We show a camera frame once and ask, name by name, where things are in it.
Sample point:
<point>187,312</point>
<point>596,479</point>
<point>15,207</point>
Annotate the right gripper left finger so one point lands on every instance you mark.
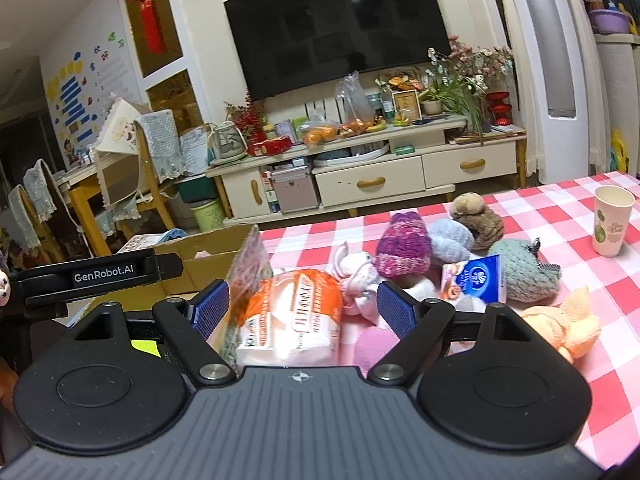
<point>187,324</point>

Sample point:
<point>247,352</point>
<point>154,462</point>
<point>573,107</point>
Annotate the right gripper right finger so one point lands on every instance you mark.
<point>421,327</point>

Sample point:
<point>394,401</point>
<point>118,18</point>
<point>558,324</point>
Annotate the purple knitted hat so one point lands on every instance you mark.
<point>405,247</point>

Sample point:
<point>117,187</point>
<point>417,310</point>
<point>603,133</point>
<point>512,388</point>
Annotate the blue white tissue pack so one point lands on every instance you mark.
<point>481,278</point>

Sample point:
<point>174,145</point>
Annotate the light blue knitted toy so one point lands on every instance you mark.
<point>452,242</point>

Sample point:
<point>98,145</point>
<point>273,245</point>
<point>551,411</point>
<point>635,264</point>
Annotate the orange plastic bread bag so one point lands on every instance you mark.
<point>293,320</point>

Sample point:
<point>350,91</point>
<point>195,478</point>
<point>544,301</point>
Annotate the green knitted toy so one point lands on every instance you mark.
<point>528,279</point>

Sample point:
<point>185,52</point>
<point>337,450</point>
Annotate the orange plush toy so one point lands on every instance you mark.
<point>571,327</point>

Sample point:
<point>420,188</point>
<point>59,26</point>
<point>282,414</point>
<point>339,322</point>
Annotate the cardboard box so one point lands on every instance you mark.
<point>206,257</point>

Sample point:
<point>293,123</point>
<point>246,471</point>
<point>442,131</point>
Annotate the clear patterned plastic bag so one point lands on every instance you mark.
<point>249,268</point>

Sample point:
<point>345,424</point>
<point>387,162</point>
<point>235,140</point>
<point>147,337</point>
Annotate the white printed box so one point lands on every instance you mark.
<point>142,241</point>

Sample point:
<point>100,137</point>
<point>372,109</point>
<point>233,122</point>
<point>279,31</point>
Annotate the green waste bin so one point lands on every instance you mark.
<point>208,214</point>

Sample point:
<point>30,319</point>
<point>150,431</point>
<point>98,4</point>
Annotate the brown plush monkey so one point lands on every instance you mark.
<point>471,210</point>

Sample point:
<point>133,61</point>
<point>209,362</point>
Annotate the pink checkered tablecloth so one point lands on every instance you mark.
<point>561,216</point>

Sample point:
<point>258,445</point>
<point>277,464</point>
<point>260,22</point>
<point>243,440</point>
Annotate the wooden chair with lace cover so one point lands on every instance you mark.
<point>81,189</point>

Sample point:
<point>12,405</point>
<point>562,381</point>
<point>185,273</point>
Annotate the pink storage box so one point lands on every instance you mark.
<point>295,189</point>

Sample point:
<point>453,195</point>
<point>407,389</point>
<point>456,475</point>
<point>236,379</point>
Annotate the cream TV cabinet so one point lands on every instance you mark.
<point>392,165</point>

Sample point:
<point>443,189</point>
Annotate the red gift box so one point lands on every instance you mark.
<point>270,147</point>

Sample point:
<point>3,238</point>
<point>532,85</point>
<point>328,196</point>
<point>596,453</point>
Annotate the red berry plant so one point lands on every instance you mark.
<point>249,118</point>

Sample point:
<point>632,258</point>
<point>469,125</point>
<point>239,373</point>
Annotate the bag of oranges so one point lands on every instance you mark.
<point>317,133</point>

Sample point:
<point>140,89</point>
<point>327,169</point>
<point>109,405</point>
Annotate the framed picture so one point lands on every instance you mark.
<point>407,105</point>

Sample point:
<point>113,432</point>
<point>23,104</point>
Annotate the paper cup green print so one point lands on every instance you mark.
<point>612,209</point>

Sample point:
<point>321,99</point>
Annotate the red vase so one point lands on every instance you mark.
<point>500,110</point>

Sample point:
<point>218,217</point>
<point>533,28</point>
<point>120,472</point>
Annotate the potted flower plant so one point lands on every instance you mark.
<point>461,79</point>

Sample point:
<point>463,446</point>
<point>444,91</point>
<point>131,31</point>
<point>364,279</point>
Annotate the yellow detergent bottle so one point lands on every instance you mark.
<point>619,160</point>

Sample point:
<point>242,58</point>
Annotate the black flat television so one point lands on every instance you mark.
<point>284,45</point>

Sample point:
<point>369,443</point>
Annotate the white tower air conditioner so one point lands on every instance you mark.
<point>559,89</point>

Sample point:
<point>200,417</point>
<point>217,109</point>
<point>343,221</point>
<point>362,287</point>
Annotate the purple basin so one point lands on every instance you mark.
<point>609,21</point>

